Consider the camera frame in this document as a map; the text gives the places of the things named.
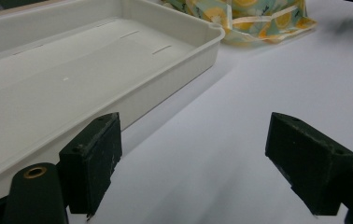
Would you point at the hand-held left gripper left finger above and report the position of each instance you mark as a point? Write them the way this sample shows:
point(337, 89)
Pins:
point(90, 165)

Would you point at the white plastic tray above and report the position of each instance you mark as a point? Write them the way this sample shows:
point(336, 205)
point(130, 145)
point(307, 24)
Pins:
point(72, 81)

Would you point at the orange print cloth bag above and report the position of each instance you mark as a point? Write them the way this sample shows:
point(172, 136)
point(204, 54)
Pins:
point(258, 21)

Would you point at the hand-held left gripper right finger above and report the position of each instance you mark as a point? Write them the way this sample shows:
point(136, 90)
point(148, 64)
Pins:
point(308, 161)

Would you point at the white table cover sheet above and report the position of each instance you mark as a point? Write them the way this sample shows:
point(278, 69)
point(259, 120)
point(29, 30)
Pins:
point(215, 149)

